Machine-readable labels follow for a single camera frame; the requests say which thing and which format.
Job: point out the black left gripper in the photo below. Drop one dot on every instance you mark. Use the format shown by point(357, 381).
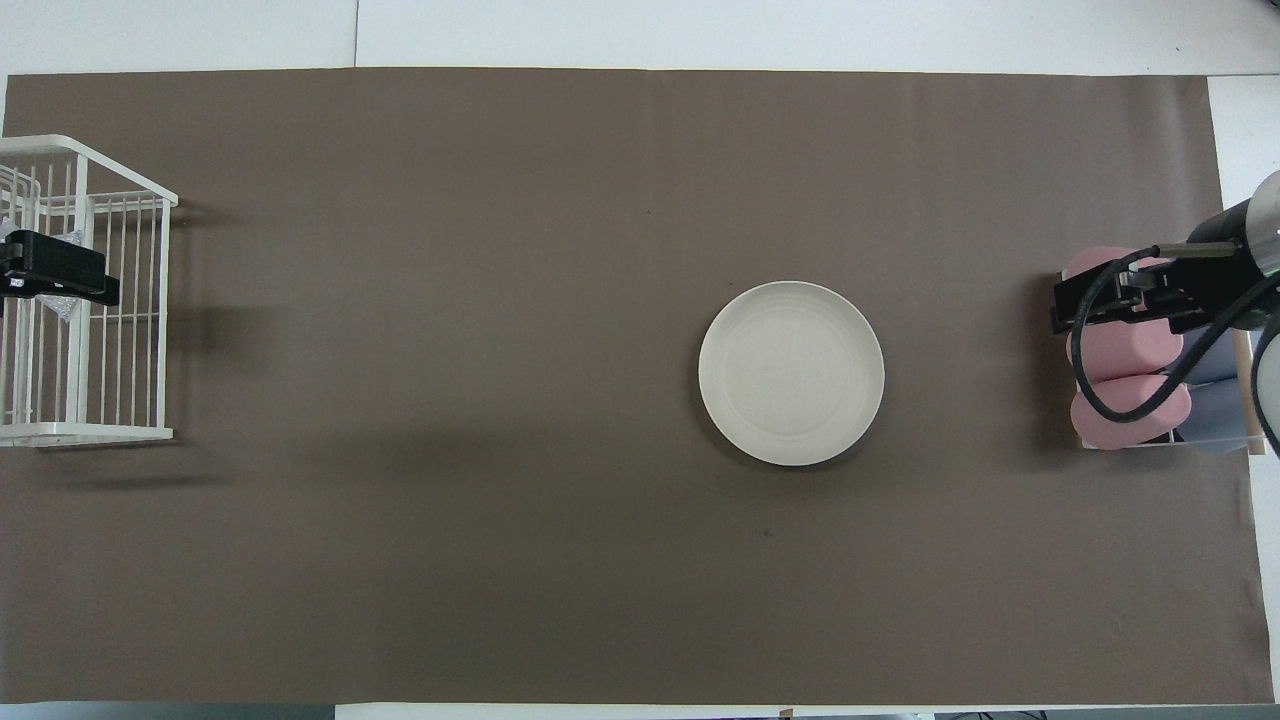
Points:
point(9, 278)

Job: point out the silver mesh sponge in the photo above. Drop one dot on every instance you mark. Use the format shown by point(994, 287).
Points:
point(66, 312)

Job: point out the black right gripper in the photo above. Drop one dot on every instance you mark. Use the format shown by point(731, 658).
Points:
point(1225, 245)

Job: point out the blue plastic cup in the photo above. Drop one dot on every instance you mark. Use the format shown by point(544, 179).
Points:
point(1215, 420)
point(1222, 362)

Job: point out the cream round plate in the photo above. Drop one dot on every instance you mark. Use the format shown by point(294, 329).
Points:
point(790, 375)

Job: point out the pink plastic cup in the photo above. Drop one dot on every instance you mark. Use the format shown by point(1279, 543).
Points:
point(1140, 430)
point(1090, 262)
point(1135, 350)

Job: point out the brown table mat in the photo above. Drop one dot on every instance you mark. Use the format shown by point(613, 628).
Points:
point(500, 400)

